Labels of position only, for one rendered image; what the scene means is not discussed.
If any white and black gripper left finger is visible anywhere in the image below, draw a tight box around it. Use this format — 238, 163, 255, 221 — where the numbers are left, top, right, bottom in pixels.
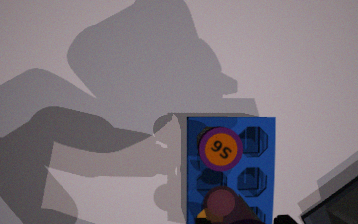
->
196, 218, 212, 224

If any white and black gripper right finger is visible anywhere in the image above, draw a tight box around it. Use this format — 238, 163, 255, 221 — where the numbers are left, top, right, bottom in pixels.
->
273, 214, 298, 224

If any blue tube rack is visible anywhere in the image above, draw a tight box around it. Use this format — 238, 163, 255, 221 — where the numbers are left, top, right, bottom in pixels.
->
186, 117, 276, 224

